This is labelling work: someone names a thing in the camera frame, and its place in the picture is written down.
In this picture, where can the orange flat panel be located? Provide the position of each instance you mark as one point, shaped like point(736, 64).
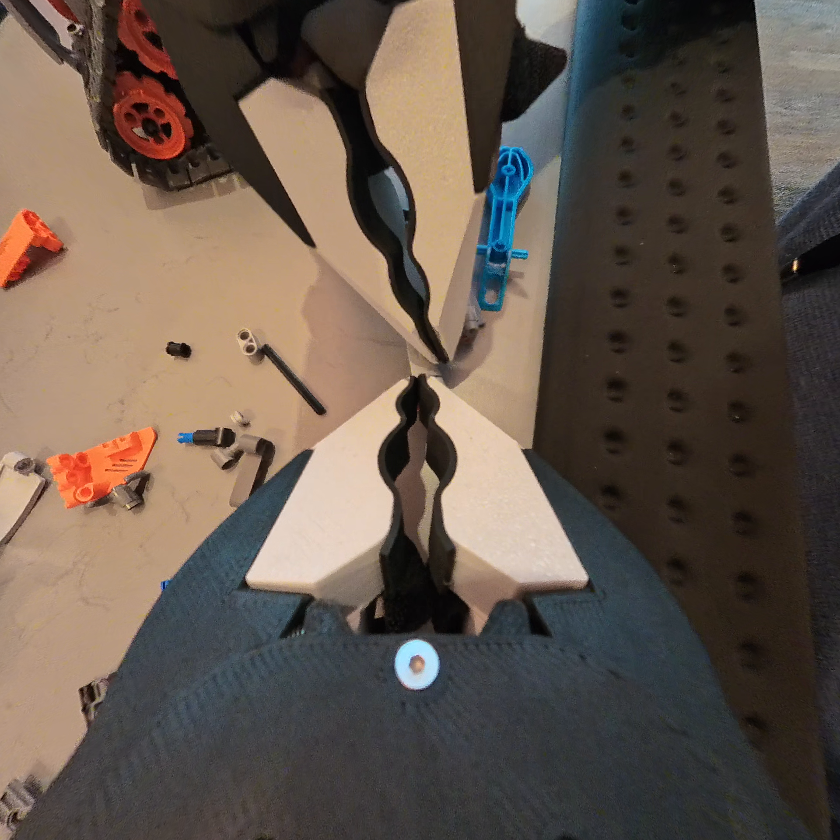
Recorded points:
point(102, 469)

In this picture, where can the grey curved panel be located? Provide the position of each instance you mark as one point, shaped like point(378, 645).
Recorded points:
point(16, 489)

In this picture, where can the teal separator tool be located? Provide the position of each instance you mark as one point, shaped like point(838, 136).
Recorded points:
point(502, 229)

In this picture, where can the small grey bush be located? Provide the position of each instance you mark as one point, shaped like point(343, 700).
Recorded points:
point(241, 417)

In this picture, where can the black bush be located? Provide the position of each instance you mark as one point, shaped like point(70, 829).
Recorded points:
point(178, 350)

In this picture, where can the black connector with blue pin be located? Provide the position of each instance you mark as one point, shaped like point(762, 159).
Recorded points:
point(208, 436)

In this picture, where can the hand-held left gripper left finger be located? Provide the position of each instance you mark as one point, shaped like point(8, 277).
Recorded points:
point(315, 525)

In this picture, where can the dark grey pin connector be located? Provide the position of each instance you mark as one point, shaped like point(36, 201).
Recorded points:
point(128, 493)

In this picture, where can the grey double-hole connector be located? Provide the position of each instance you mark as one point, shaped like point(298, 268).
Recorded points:
point(248, 341)

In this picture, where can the long black axle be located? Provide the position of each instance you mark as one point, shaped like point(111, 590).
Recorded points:
point(295, 380)

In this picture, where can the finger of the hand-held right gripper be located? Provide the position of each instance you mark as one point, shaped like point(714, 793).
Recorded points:
point(426, 98)
point(295, 164)

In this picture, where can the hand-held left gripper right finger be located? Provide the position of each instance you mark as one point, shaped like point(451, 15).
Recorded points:
point(512, 525)

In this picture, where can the dark grey ribbed connector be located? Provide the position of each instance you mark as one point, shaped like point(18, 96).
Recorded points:
point(93, 697)

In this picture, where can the dark grey double connector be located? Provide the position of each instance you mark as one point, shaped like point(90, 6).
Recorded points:
point(16, 797)

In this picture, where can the black dimpled mat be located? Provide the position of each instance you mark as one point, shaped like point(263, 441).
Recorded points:
point(656, 394)

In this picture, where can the grey L-shaped beam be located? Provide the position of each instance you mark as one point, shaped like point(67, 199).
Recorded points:
point(253, 469)

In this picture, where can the dark grey elbow connector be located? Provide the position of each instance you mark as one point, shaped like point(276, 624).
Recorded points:
point(228, 456)

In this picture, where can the orange wedge brick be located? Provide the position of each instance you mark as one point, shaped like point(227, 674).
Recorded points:
point(26, 246)

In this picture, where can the tracked toy robot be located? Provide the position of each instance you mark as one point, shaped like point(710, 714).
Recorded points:
point(144, 118)

